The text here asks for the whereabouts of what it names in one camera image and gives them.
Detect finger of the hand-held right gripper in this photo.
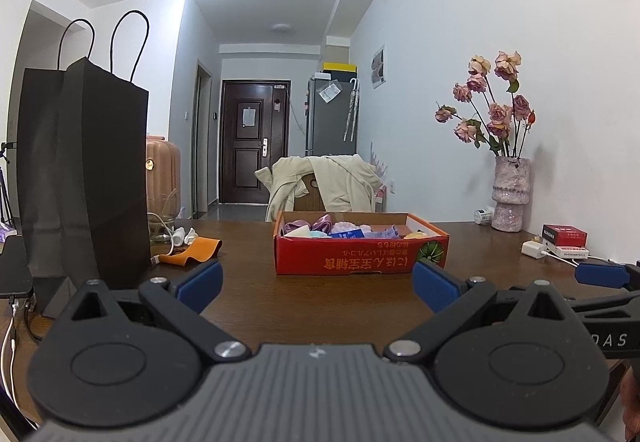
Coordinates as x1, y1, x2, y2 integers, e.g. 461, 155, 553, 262
565, 291, 640, 317
574, 258, 640, 291

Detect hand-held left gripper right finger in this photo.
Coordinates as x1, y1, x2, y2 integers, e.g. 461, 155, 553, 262
385, 261, 576, 365

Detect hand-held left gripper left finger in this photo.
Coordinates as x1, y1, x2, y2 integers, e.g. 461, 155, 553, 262
72, 259, 250, 363

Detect red cardboard box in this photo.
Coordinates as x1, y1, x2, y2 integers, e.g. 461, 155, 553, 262
273, 211, 450, 275

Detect person's right hand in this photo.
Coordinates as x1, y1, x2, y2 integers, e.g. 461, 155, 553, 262
621, 364, 640, 440

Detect white charger adapter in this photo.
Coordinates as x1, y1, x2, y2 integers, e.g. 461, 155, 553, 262
521, 240, 551, 260

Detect clear glass jar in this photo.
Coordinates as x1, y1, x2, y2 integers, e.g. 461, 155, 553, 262
147, 192, 177, 243

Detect pink textured vase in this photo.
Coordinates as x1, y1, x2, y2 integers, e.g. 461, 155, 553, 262
491, 157, 532, 233

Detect pink suitcase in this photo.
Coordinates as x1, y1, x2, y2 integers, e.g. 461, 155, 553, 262
146, 135, 181, 217

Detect dark brown door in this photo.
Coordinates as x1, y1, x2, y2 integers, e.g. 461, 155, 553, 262
221, 79, 292, 205

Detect beige jacket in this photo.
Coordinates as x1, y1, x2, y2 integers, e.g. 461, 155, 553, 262
255, 154, 383, 223

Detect wooden chair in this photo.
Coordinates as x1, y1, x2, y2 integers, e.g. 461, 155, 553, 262
294, 173, 326, 213

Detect black paper bag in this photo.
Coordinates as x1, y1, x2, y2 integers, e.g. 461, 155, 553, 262
16, 10, 152, 317

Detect dried rose bouquet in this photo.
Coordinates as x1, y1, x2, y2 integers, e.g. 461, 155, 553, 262
434, 50, 537, 159

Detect grey refrigerator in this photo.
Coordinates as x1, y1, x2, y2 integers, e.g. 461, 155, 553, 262
306, 74, 358, 157

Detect white folded umbrella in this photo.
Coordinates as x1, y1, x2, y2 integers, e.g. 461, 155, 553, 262
343, 78, 361, 143

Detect black tripod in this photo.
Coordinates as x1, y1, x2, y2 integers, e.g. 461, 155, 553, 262
0, 142, 17, 229

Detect white charger cable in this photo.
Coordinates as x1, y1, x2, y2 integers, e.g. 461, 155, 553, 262
545, 252, 581, 269

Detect white cable bundle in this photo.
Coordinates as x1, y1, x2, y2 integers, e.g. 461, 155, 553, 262
150, 212, 201, 267

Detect thin white cable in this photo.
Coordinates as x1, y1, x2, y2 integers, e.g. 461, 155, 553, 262
0, 302, 21, 403

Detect wall poster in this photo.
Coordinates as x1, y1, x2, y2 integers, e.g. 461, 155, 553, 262
371, 44, 387, 88

